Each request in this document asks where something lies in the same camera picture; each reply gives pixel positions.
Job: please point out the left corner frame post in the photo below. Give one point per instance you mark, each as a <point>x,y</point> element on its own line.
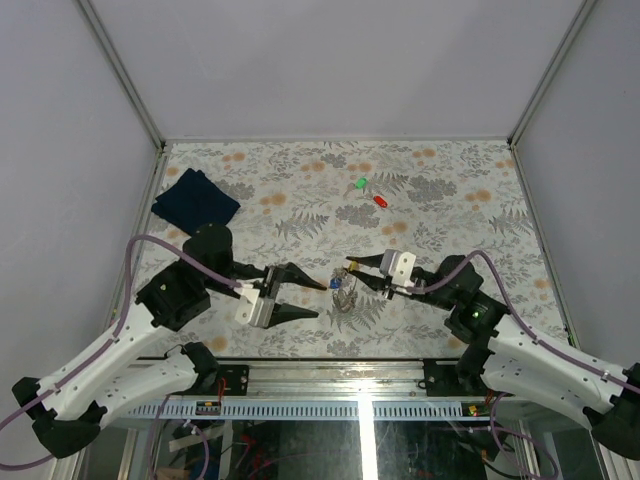
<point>99,32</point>

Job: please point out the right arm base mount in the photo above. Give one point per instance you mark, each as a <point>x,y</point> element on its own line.
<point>439,378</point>

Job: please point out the red capped key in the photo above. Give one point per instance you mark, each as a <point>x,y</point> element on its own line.
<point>380,201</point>

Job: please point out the dark blue folded cloth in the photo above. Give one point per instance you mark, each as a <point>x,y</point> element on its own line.
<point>194,201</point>

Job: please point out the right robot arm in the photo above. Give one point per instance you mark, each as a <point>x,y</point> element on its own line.
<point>508,355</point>

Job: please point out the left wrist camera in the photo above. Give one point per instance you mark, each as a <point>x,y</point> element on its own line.
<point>254,309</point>

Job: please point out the floral tablecloth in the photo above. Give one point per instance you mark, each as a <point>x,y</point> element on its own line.
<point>444,198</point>

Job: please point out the aluminium front rail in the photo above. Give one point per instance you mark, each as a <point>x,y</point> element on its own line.
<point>330,375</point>

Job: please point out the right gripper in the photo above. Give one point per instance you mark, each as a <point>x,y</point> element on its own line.
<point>377,283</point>

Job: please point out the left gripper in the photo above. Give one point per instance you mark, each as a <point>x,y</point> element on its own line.
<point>275,276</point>

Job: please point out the green capped key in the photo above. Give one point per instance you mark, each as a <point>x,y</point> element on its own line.
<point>358,184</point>

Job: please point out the white slotted cable duct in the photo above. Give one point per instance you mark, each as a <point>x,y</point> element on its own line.
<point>241,409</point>

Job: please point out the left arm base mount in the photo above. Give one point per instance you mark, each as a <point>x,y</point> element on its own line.
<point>232,380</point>

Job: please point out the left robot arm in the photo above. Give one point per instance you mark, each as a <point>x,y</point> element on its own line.
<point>70,407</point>

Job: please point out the corner frame post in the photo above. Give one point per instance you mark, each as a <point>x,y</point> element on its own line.
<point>99,32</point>
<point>560,54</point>

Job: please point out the right corner frame post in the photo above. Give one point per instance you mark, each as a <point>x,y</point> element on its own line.
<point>560,54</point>

